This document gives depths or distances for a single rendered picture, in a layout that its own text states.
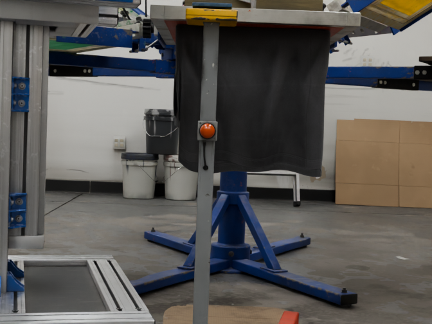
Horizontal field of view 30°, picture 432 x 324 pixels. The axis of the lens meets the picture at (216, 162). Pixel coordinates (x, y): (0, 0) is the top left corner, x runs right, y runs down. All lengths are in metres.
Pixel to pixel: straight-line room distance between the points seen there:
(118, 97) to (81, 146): 0.53
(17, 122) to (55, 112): 5.00
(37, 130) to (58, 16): 0.30
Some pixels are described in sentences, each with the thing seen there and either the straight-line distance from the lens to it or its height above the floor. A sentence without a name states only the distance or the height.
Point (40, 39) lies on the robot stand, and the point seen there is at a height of 0.86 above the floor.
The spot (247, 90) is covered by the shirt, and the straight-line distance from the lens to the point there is 2.35.
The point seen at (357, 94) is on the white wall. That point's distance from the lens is 7.09.
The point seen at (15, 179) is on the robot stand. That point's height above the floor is 0.51.
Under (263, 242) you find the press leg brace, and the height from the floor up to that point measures 0.16.
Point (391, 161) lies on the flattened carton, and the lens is 7.06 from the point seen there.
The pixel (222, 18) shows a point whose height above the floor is 0.93.
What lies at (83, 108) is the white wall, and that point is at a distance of 7.06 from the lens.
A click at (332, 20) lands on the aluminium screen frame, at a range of 2.29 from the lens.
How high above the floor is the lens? 0.68
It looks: 3 degrees down
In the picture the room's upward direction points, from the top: 2 degrees clockwise
